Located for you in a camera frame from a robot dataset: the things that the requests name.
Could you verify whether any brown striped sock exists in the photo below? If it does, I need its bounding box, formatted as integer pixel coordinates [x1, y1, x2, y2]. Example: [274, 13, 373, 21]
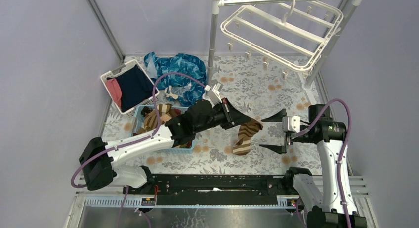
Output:
[232, 119, 263, 156]

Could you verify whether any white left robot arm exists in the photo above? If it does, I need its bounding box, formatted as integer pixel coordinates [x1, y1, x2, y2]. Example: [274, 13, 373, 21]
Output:
[71, 98, 251, 194]

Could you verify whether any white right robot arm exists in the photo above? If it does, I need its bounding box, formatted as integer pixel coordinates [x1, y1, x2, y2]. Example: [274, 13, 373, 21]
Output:
[264, 102, 368, 228]

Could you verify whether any pile of assorted socks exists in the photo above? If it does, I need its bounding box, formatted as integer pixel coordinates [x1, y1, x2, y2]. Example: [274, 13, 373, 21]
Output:
[135, 103, 194, 149]

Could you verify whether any white clip drying hanger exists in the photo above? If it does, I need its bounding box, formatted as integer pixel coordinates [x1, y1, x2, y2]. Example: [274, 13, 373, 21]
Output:
[220, 0, 344, 77]

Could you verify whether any floral patterned table mat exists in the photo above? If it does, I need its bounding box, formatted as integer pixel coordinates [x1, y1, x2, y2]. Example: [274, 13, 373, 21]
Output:
[92, 55, 323, 176]

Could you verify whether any blue patterned cloth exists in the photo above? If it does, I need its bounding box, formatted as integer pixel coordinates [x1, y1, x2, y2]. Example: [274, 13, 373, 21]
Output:
[144, 52, 208, 107]

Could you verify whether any light blue sock basket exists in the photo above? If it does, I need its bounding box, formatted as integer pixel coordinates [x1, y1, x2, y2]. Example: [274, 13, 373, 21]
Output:
[129, 105, 196, 154]

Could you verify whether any dark navy folded garment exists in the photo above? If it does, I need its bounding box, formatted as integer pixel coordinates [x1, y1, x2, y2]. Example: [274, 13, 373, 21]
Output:
[107, 65, 153, 112]

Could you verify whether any white plastic basket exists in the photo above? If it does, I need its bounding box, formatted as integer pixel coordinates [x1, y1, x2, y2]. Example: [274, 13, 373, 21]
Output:
[100, 59, 154, 115]

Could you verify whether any pink folded garment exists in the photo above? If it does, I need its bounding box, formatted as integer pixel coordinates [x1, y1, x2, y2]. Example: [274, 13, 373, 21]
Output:
[105, 78, 122, 108]

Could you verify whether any silver white drying rack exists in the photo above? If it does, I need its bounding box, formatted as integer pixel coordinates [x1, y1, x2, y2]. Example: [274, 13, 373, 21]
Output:
[207, 0, 362, 92]

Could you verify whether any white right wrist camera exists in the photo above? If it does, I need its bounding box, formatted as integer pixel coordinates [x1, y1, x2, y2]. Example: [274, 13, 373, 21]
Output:
[282, 116, 300, 133]

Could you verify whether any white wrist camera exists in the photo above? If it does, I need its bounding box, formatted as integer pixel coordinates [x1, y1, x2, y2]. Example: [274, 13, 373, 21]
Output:
[282, 116, 300, 133]
[202, 83, 223, 106]

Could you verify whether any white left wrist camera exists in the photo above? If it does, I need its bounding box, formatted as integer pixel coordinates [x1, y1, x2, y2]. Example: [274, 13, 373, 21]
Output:
[202, 83, 223, 106]

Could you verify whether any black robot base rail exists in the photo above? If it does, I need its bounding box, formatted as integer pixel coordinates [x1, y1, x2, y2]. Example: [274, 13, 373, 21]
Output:
[123, 174, 298, 206]

